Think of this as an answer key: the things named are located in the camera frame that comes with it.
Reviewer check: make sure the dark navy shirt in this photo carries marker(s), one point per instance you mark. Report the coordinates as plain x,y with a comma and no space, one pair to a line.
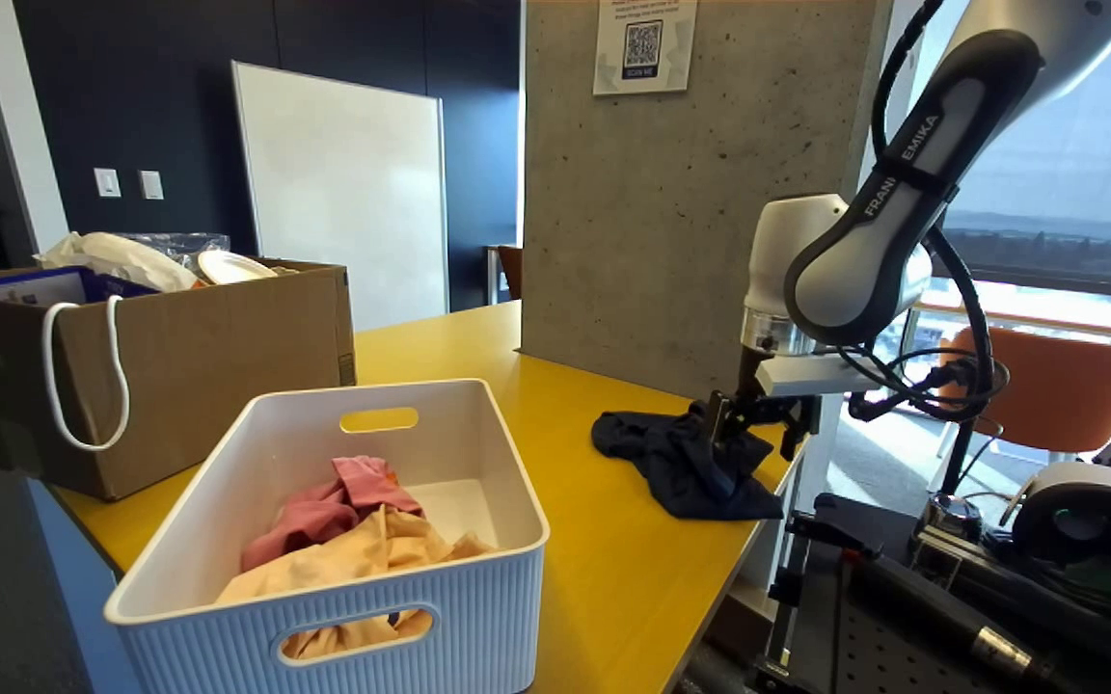
678,464

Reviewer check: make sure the cream rounded packet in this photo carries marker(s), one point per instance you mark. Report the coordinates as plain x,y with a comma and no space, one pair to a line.
231,268

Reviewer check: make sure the black rod with silver tip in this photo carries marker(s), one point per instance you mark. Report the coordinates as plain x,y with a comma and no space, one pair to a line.
943,620

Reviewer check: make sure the white crumpled cloth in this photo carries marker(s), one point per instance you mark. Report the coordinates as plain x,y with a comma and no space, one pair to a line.
116,255

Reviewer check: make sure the white board panel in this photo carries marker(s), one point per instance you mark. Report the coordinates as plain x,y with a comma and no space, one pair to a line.
346,196

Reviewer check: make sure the dark brown chair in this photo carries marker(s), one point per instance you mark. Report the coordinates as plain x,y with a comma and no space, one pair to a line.
507,270

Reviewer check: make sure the orange chair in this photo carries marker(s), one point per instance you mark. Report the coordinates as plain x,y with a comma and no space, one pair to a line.
1070,392

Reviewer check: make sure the white plastic basket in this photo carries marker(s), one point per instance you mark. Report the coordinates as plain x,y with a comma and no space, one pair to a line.
451,620

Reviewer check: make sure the pink cloth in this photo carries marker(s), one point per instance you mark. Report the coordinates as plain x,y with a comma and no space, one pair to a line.
327,506

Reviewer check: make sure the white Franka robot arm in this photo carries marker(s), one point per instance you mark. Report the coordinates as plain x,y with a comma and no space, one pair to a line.
867,255

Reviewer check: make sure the brown paper bag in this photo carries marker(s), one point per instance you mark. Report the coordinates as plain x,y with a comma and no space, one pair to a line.
231,371

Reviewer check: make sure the white rounded device housing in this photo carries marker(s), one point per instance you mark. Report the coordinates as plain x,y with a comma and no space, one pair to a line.
1098,494

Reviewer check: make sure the white wall switch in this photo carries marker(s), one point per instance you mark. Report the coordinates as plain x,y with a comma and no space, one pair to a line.
108,184
150,187

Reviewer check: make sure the grey concrete pillar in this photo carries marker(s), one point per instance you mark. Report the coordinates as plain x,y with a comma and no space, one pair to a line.
658,218

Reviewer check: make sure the beige cloth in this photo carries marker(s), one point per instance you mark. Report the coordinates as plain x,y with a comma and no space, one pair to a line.
363,553

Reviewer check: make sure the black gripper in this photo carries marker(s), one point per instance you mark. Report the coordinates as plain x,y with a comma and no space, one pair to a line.
782,409

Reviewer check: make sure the black articulated camera stand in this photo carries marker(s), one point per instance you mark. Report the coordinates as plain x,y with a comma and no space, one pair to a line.
954,464

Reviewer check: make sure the QR code poster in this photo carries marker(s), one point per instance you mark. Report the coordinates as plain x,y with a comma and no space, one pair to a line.
642,45

